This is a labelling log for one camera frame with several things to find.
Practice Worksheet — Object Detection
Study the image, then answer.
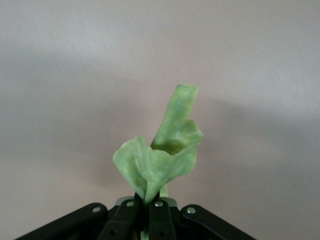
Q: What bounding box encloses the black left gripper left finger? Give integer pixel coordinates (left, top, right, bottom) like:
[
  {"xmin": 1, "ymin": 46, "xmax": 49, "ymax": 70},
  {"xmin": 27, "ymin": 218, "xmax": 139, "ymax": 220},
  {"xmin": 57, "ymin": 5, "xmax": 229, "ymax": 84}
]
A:
[{"xmin": 14, "ymin": 197, "xmax": 145, "ymax": 240}]

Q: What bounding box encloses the green lettuce leaf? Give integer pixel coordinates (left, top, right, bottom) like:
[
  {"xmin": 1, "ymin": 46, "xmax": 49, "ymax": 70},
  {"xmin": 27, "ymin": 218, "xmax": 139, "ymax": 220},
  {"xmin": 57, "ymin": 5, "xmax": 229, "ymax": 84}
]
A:
[{"xmin": 112, "ymin": 84, "xmax": 205, "ymax": 240}]

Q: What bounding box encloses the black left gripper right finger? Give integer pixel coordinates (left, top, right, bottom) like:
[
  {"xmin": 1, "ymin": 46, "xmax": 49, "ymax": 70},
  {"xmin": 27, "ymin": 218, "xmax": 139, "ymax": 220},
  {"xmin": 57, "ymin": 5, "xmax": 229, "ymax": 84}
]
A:
[{"xmin": 147, "ymin": 198, "xmax": 258, "ymax": 240}]

